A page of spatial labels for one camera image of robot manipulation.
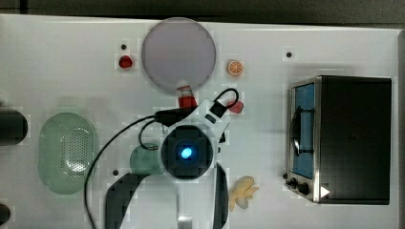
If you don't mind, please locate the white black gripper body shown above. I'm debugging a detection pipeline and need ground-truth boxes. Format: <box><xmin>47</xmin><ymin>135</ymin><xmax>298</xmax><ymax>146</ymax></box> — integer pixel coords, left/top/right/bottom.
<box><xmin>158</xmin><ymin>99</ymin><xmax>231</xmax><ymax>180</ymax></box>

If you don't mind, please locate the red ketchup bottle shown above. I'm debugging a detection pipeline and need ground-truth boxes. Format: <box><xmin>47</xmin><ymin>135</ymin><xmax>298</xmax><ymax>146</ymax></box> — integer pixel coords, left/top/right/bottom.
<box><xmin>177</xmin><ymin>80</ymin><xmax>197</xmax><ymax>108</ymax></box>

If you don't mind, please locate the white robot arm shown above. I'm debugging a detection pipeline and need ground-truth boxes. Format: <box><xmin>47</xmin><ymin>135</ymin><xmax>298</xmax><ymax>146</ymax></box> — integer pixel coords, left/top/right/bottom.
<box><xmin>103</xmin><ymin>99</ymin><xmax>230</xmax><ymax>229</ymax></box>

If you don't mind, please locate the green oval strainer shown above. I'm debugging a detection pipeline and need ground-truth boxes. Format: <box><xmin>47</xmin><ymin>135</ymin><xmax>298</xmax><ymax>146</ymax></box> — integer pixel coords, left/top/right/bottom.
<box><xmin>37</xmin><ymin>113</ymin><xmax>98</xmax><ymax>195</ymax></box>

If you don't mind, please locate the pink toy fruit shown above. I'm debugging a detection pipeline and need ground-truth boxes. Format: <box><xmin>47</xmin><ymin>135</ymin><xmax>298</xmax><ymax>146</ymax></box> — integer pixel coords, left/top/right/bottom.
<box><xmin>226</xmin><ymin>100</ymin><xmax>244</xmax><ymax>114</ymax></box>

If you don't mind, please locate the toy peeled banana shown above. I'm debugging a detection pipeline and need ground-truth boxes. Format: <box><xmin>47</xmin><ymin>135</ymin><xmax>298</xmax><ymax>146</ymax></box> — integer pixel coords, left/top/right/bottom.
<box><xmin>229</xmin><ymin>176</ymin><xmax>259</xmax><ymax>211</ymax></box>

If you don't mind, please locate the toy orange half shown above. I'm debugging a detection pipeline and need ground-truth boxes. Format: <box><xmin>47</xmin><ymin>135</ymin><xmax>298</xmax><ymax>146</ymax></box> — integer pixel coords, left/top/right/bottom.
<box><xmin>226</xmin><ymin>60</ymin><xmax>245</xmax><ymax>76</ymax></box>

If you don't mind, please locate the grey round plate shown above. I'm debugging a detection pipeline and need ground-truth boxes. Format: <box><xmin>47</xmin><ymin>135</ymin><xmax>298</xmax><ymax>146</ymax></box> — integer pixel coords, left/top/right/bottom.
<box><xmin>140</xmin><ymin>17</ymin><xmax>217</xmax><ymax>93</ymax></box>

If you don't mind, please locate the toy strawberry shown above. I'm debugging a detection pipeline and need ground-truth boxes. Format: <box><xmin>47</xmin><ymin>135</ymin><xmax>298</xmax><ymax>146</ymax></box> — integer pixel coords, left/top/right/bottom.
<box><xmin>118</xmin><ymin>55</ymin><xmax>133</xmax><ymax>69</ymax></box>

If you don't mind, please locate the black toaster oven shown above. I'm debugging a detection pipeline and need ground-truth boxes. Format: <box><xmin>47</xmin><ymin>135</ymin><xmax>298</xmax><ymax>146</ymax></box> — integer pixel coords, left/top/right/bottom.
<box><xmin>283</xmin><ymin>75</ymin><xmax>392</xmax><ymax>205</ymax></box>

